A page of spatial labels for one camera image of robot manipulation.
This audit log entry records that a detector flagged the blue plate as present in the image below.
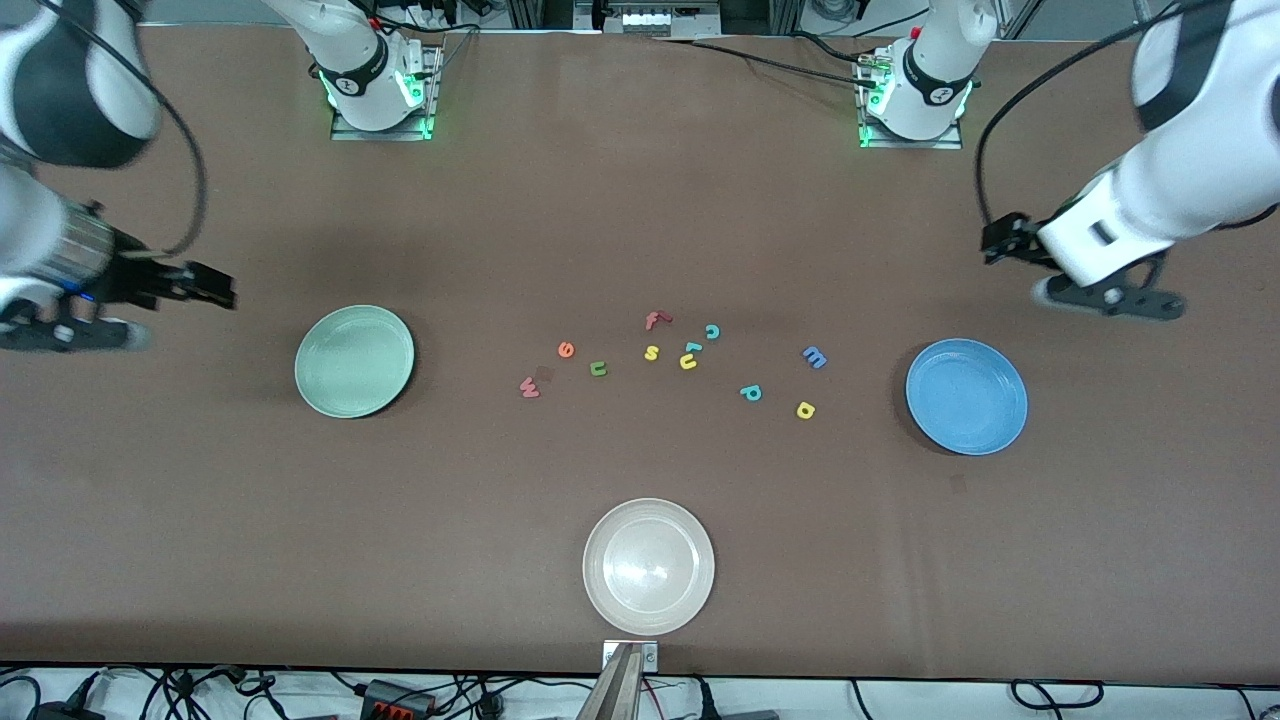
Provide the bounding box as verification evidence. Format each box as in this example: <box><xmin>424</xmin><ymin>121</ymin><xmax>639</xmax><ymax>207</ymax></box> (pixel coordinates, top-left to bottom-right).
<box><xmin>905</xmin><ymin>338</ymin><xmax>1029</xmax><ymax>457</ymax></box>

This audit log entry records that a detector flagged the green plate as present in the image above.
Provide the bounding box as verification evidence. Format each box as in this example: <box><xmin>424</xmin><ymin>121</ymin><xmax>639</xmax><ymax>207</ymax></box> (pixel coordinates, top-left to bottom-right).
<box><xmin>294</xmin><ymin>305</ymin><xmax>416</xmax><ymax>419</ymax></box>

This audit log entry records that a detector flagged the brown table cover sheet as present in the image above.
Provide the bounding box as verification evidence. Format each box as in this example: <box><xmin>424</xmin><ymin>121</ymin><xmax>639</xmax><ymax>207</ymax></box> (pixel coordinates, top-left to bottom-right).
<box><xmin>0</xmin><ymin>25</ymin><xmax>1280</xmax><ymax>686</ymax></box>

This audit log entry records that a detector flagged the silver electrical box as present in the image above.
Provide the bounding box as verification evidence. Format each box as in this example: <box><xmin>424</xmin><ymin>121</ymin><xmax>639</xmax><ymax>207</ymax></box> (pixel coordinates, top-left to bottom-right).
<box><xmin>575</xmin><ymin>0</ymin><xmax>723</xmax><ymax>37</ymax></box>

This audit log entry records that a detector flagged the black red power strip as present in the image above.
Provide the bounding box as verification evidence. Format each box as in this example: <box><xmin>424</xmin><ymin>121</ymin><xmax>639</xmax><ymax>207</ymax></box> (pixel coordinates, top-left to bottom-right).
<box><xmin>360</xmin><ymin>679</ymin><xmax>438</xmax><ymax>720</ymax></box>

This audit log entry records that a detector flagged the white plate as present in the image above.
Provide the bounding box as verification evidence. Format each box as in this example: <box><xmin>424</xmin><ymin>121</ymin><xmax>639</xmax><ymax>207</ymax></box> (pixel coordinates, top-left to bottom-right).
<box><xmin>583</xmin><ymin>498</ymin><xmax>716</xmax><ymax>636</ymax></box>

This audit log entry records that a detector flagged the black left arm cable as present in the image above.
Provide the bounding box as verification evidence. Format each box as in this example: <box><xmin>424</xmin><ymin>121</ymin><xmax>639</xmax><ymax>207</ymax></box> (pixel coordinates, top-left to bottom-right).
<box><xmin>975</xmin><ymin>0</ymin><xmax>1280</xmax><ymax>291</ymax></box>

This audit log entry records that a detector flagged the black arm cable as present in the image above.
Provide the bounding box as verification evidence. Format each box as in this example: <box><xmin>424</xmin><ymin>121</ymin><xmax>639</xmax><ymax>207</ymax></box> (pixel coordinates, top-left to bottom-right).
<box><xmin>975</xmin><ymin>0</ymin><xmax>1280</xmax><ymax>291</ymax></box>
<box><xmin>35</xmin><ymin>0</ymin><xmax>209</xmax><ymax>259</ymax></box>

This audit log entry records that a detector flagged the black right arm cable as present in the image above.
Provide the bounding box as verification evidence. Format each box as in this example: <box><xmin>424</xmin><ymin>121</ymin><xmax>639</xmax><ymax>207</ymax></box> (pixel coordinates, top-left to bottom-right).
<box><xmin>35</xmin><ymin>0</ymin><xmax>209</xmax><ymax>259</ymax></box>

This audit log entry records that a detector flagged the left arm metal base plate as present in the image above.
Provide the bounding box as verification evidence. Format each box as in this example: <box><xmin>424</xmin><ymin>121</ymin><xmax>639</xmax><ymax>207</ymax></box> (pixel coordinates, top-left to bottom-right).
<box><xmin>857</xmin><ymin>50</ymin><xmax>966</xmax><ymax>151</ymax></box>

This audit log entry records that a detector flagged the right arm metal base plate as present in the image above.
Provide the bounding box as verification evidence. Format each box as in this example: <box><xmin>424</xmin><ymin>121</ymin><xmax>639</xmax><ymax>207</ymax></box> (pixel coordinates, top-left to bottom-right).
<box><xmin>330</xmin><ymin>45</ymin><xmax>444</xmax><ymax>142</ymax></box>

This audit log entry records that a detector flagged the black cable on table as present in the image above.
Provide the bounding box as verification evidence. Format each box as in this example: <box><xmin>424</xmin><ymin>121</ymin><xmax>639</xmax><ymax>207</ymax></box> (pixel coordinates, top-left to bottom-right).
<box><xmin>650</xmin><ymin>36</ymin><xmax>883</xmax><ymax>87</ymax></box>

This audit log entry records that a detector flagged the black looped floor cable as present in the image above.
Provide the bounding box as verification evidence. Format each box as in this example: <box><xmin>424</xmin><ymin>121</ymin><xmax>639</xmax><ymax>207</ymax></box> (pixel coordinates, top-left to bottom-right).
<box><xmin>1008</xmin><ymin>679</ymin><xmax>1106</xmax><ymax>710</ymax></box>

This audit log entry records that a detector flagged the silver mounting bracket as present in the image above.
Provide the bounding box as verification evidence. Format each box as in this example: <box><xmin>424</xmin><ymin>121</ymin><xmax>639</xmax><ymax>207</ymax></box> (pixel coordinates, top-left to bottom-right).
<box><xmin>602</xmin><ymin>640</ymin><xmax>660</xmax><ymax>673</ymax></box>

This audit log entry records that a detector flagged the aluminium camera pole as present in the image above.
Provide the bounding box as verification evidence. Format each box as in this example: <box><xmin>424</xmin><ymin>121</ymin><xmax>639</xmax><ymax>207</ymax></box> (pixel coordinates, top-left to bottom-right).
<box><xmin>577</xmin><ymin>645</ymin><xmax>649</xmax><ymax>720</ymax></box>

